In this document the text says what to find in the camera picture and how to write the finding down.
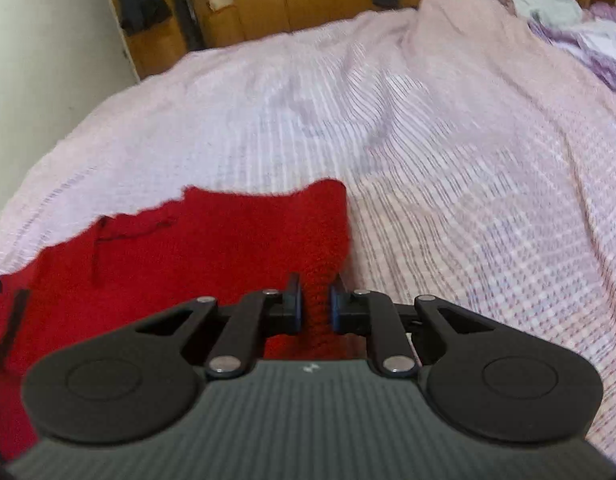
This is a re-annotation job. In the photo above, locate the red knitted sweater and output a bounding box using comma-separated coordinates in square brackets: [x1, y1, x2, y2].
[0, 178, 353, 463]

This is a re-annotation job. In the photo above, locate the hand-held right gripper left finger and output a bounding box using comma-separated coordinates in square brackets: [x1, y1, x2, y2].
[135, 272, 305, 379]

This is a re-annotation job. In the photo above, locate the purple patterned quilt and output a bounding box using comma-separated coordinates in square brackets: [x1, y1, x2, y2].
[528, 2, 616, 92]

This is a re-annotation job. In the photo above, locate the pink checked bed blanket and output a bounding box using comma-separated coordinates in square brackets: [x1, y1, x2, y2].
[0, 0, 616, 467]

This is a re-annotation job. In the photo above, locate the white pillow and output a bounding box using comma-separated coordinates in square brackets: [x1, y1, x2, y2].
[505, 0, 584, 26]

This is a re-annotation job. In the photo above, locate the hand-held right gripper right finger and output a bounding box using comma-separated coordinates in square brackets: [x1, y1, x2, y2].
[329, 272, 496, 379]

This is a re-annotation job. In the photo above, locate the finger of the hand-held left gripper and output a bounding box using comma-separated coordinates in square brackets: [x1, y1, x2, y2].
[0, 288, 32, 368]

